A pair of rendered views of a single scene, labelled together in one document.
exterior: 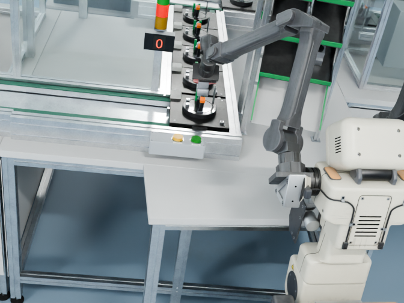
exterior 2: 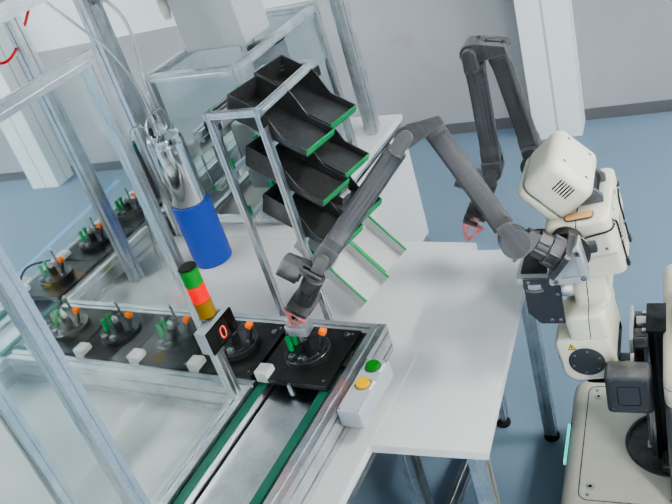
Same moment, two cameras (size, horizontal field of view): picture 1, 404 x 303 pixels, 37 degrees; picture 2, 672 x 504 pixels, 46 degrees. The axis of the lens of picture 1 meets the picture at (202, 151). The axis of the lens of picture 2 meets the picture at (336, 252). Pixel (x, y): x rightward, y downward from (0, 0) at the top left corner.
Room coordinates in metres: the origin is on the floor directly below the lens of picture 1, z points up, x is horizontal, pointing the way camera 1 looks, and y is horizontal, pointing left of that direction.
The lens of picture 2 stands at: (0.77, 1.32, 2.36)
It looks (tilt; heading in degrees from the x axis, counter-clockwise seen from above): 30 degrees down; 312
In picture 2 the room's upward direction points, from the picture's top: 18 degrees counter-clockwise
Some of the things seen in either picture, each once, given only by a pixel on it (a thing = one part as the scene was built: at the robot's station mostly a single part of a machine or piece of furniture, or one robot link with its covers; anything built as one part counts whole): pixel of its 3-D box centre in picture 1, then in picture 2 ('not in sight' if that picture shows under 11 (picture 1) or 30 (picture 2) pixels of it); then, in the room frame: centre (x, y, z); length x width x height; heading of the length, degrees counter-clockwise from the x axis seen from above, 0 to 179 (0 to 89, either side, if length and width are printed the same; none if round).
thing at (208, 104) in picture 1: (199, 107); (307, 351); (2.13, 0.04, 0.98); 0.14 x 0.14 x 0.02
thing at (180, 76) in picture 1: (199, 72); (233, 335); (2.39, 0.07, 1.01); 0.24 x 0.24 x 0.13; 7
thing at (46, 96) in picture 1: (125, 112); (258, 442); (2.12, 0.34, 0.91); 0.84 x 0.28 x 0.10; 97
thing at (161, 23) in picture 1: (161, 21); (204, 306); (2.23, 0.24, 1.28); 0.05 x 0.05 x 0.05
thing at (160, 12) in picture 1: (162, 9); (197, 291); (2.23, 0.24, 1.33); 0.05 x 0.05 x 0.05
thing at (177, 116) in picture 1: (198, 112); (309, 356); (2.13, 0.04, 0.96); 0.24 x 0.24 x 0.02; 7
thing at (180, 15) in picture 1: (196, 11); not in sight; (3.12, 0.15, 1.01); 0.24 x 0.24 x 0.13; 7
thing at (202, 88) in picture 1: (202, 83); (294, 322); (2.14, 0.04, 1.09); 0.08 x 0.04 x 0.07; 7
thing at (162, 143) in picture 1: (177, 145); (365, 392); (1.91, 0.10, 0.93); 0.21 x 0.07 x 0.06; 97
